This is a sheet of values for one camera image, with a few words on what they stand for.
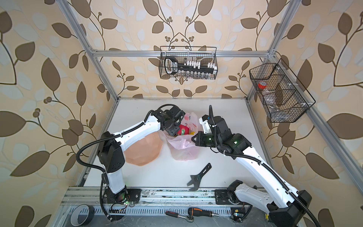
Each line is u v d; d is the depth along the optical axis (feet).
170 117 2.03
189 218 2.21
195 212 2.24
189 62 2.69
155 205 2.37
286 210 1.20
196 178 2.64
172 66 2.77
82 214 2.31
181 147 2.12
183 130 2.98
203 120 2.13
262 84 2.75
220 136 1.69
